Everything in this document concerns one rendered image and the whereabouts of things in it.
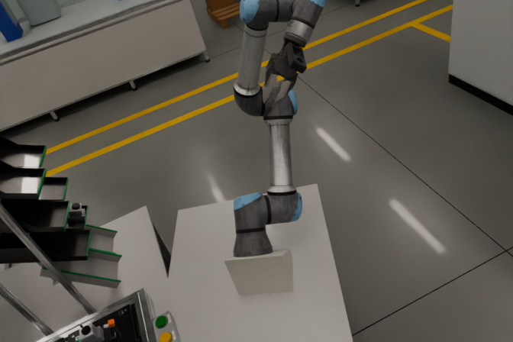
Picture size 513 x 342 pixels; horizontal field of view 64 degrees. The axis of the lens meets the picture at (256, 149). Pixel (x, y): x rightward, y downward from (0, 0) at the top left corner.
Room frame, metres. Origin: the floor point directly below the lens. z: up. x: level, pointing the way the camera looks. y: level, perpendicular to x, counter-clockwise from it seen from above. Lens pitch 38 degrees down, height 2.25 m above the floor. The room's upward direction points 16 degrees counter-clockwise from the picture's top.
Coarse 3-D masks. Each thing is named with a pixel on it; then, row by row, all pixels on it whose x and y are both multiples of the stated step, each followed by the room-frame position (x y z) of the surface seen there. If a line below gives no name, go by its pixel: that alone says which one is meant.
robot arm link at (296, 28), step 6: (288, 24) 1.15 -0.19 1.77; (294, 24) 1.13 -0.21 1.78; (300, 24) 1.13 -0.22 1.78; (306, 24) 1.12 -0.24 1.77; (288, 30) 1.14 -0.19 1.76; (294, 30) 1.12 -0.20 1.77; (300, 30) 1.12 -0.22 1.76; (306, 30) 1.12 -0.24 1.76; (312, 30) 1.13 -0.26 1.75; (300, 36) 1.11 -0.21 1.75; (306, 36) 1.12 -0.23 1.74; (306, 42) 1.14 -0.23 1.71
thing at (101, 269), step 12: (96, 252) 1.16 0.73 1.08; (60, 264) 1.09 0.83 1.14; (72, 264) 1.11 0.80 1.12; (84, 264) 1.12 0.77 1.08; (96, 264) 1.13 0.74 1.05; (108, 264) 1.14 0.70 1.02; (48, 276) 1.03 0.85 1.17; (72, 276) 1.03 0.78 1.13; (84, 276) 1.04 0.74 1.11; (96, 276) 1.04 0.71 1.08; (108, 276) 1.08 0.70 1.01
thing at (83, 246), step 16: (0, 240) 1.06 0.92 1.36; (16, 240) 1.12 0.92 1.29; (48, 240) 1.12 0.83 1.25; (64, 240) 1.12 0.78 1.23; (80, 240) 1.13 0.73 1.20; (0, 256) 1.02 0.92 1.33; (16, 256) 1.02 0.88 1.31; (32, 256) 1.03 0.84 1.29; (48, 256) 1.03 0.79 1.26; (64, 256) 1.03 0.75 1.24; (80, 256) 1.03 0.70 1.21
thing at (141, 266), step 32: (128, 224) 1.51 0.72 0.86; (128, 256) 1.30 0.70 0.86; (160, 256) 1.25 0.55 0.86; (32, 288) 1.28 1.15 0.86; (64, 288) 1.23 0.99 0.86; (96, 288) 1.18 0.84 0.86; (128, 288) 1.13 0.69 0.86; (160, 288) 1.08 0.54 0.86; (0, 320) 1.16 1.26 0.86; (64, 320) 1.06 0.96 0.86
